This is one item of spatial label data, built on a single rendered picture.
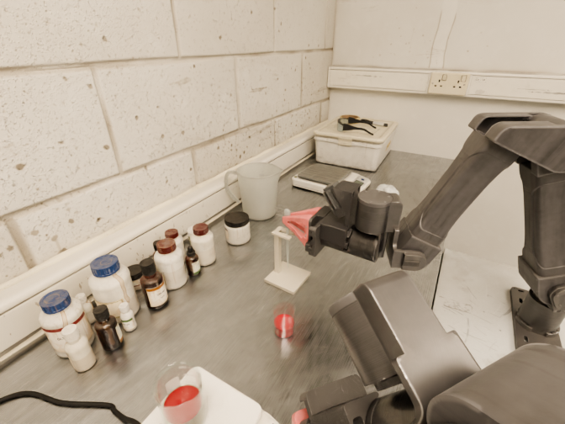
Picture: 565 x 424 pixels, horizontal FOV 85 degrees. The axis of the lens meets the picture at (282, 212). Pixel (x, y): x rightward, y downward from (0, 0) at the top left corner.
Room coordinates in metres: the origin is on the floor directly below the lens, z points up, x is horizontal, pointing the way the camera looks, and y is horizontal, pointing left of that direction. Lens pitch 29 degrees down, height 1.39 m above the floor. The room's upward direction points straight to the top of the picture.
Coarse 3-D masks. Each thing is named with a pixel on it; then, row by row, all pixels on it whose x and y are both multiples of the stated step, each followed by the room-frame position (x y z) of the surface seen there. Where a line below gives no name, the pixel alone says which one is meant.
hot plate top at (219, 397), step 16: (208, 384) 0.25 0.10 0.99; (224, 384) 0.25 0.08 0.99; (208, 400) 0.23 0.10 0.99; (224, 400) 0.23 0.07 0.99; (240, 400) 0.23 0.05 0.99; (160, 416) 0.21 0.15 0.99; (208, 416) 0.21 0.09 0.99; (224, 416) 0.21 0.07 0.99; (240, 416) 0.21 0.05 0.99; (256, 416) 0.21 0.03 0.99
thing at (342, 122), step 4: (340, 120) 1.36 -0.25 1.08; (344, 120) 1.43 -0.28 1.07; (348, 120) 1.44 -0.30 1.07; (352, 120) 1.44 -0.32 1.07; (356, 120) 1.43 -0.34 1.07; (360, 120) 1.42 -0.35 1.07; (340, 124) 1.34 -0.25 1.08; (344, 124) 1.32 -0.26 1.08; (368, 124) 1.41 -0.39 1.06; (340, 128) 1.34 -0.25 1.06; (344, 128) 1.32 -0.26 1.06; (348, 128) 1.31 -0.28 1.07; (352, 128) 1.30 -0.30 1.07; (356, 128) 1.30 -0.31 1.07; (360, 128) 1.29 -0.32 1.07; (368, 132) 1.29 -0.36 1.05
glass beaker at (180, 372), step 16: (160, 368) 0.22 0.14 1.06; (176, 368) 0.23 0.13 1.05; (192, 368) 0.23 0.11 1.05; (160, 384) 0.21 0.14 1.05; (176, 384) 0.23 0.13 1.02; (192, 384) 0.23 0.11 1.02; (160, 400) 0.20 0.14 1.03; (192, 400) 0.19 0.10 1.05; (176, 416) 0.18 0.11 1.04; (192, 416) 0.19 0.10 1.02
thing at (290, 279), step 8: (272, 232) 0.56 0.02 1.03; (280, 232) 0.56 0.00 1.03; (280, 240) 0.57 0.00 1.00; (288, 240) 0.54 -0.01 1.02; (280, 248) 0.57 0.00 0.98; (280, 256) 0.57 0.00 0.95; (280, 264) 0.57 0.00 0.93; (288, 264) 0.60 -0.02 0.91; (272, 272) 0.57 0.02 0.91; (280, 272) 0.57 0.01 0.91; (288, 272) 0.57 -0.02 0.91; (296, 272) 0.57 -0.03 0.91; (304, 272) 0.57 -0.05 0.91; (264, 280) 0.55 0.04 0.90; (272, 280) 0.54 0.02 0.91; (280, 280) 0.54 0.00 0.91; (288, 280) 0.54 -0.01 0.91; (296, 280) 0.54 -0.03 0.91; (304, 280) 0.55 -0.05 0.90; (280, 288) 0.52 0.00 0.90; (288, 288) 0.52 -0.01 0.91; (296, 288) 0.52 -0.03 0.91
